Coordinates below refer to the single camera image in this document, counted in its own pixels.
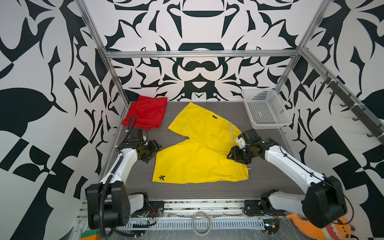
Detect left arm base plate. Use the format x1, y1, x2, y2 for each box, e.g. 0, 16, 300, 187
131, 201, 165, 218

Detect aluminium frame crossbar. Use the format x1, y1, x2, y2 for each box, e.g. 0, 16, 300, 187
105, 50, 298, 59

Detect red shorts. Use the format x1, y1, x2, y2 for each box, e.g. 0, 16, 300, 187
122, 96, 168, 131

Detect green orange block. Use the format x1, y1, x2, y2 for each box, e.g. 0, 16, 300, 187
80, 230, 100, 240

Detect yellow shorts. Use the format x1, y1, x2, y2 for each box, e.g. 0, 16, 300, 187
153, 103, 249, 184

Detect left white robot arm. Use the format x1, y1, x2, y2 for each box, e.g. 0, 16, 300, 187
86, 128, 161, 230

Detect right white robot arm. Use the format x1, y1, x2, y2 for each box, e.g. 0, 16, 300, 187
227, 129, 350, 229

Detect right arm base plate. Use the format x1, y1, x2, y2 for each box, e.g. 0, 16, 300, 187
243, 199, 271, 217

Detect white plastic basket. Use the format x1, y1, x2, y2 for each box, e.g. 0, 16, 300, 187
242, 88, 293, 130

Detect orange shark plush toy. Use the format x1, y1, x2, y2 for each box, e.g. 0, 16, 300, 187
286, 213, 355, 240

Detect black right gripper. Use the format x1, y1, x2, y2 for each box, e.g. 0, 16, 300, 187
225, 144, 255, 164

